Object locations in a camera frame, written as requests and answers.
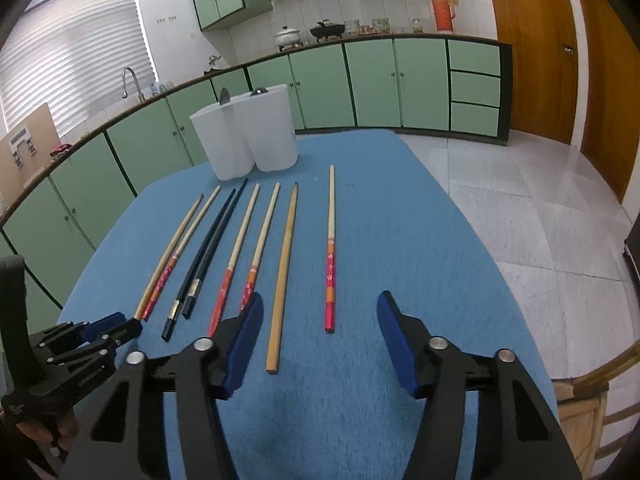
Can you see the blue tablecloth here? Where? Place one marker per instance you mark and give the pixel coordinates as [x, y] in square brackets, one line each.
[375, 240]

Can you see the orange thermos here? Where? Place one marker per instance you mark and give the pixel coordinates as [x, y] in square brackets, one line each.
[444, 12]

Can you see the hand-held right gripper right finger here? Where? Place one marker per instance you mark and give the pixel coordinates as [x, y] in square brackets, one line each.
[397, 347]

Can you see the pink cloth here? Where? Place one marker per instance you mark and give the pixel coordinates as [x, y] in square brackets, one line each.
[60, 149]

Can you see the cardboard box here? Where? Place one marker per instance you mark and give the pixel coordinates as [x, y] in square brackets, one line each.
[45, 125]

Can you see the person's left hand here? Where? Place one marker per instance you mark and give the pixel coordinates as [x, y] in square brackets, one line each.
[45, 427]

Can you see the glass jar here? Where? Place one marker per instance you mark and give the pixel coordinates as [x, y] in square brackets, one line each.
[417, 26]
[381, 25]
[351, 27]

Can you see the black cooking pot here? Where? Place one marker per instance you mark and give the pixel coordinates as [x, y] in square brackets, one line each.
[327, 31]

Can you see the wooden door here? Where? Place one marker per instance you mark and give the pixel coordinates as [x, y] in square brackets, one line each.
[530, 50]
[610, 85]

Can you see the cluster of drinking glasses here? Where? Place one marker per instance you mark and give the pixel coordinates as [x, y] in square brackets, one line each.
[160, 88]

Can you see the dark metal spoon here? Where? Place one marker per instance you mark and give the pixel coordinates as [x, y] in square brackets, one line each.
[224, 96]
[259, 92]

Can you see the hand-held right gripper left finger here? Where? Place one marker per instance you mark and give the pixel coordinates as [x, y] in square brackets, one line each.
[245, 350]

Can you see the metal kitchen faucet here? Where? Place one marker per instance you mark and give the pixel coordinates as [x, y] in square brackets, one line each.
[127, 72]

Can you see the plain wooden chopstick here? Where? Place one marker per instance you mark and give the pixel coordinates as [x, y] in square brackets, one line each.
[283, 285]

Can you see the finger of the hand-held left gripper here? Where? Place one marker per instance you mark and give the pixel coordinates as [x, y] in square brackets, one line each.
[107, 321]
[122, 332]

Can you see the white lidded pot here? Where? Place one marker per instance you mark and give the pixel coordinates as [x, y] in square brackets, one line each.
[288, 37]

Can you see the white window blind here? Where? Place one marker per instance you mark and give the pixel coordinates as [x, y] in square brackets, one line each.
[75, 60]

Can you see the wooden chair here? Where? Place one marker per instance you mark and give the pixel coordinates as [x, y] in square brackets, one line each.
[585, 410]

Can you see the bamboo chopstick with dark tip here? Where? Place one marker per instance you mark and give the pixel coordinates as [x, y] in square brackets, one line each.
[170, 255]

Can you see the small dark countertop item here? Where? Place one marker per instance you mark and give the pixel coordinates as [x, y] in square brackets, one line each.
[212, 62]

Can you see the white plastic utensil container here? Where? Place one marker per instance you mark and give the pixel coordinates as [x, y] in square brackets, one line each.
[270, 130]
[220, 145]

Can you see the green base cabinets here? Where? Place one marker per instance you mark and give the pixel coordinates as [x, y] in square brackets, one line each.
[370, 85]

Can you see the black chopstick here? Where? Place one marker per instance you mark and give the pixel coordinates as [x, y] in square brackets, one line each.
[189, 307]
[168, 327]

